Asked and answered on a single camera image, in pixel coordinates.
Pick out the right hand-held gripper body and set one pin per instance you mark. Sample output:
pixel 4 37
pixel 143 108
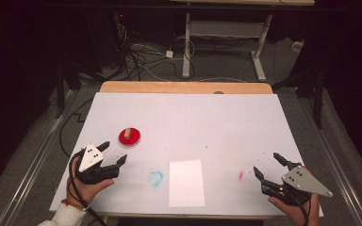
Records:
pixel 301 182

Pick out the black metal stand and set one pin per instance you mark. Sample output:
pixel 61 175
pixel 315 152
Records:
pixel 317 94
pixel 64 84

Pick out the white power adapter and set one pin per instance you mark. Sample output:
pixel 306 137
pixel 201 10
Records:
pixel 169 54

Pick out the white-legged desk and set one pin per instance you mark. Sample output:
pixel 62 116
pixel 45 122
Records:
pixel 223 29

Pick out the dark table grommet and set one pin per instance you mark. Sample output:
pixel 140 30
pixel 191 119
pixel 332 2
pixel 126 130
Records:
pixel 218 92

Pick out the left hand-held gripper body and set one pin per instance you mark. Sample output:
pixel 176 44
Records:
pixel 89 158

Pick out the large white board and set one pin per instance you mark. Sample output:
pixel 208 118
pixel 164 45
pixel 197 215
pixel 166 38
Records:
pixel 201 125

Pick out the wooden table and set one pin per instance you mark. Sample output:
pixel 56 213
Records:
pixel 185 87

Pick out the small wooden stamp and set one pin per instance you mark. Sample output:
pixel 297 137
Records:
pixel 127 133

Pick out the aluminium floor rail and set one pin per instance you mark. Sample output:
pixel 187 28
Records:
pixel 31 169
pixel 336 169

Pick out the small white box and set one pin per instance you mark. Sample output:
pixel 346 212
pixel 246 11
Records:
pixel 298 46

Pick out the person's left hand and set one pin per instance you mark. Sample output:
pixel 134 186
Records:
pixel 88 192

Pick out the person's right hand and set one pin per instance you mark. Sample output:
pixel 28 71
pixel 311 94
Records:
pixel 295 213

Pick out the person's white sleeve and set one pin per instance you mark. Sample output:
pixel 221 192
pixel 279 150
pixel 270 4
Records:
pixel 66 218

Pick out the white paper sheet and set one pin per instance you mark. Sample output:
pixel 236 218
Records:
pixel 187 183

